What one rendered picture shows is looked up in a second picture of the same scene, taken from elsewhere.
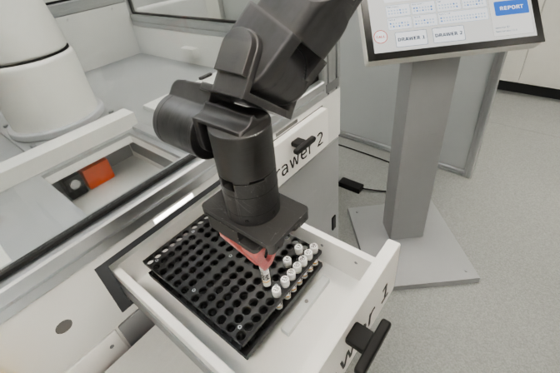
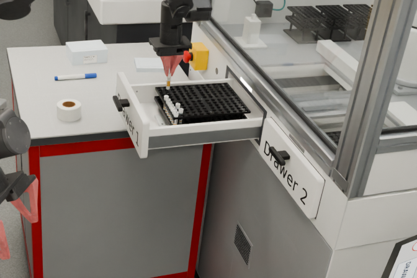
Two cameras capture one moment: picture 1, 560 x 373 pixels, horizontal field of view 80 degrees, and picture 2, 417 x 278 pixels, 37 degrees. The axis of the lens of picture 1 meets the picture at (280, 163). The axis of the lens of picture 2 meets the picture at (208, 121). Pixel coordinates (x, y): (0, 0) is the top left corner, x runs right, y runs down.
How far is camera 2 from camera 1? 1.68 m
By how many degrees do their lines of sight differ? 90
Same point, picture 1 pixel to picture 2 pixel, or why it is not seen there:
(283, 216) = (157, 43)
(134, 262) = (236, 88)
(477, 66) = not seen: outside the picture
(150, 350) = not seen: hidden behind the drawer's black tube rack
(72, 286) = (223, 60)
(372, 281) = (136, 106)
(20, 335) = (213, 55)
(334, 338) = (128, 90)
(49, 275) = (223, 48)
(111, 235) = (233, 60)
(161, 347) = not seen: hidden behind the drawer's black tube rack
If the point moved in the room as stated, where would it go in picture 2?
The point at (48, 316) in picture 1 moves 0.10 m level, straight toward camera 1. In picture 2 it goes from (217, 61) to (187, 62)
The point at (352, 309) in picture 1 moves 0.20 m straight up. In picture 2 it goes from (132, 97) to (136, 26)
